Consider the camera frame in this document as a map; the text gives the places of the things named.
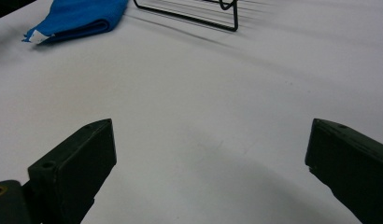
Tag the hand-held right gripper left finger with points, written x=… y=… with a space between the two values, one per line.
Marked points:
x=71 y=165

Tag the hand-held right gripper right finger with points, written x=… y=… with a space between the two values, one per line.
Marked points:
x=351 y=168

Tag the blue towel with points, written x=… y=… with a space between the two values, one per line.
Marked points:
x=83 y=15

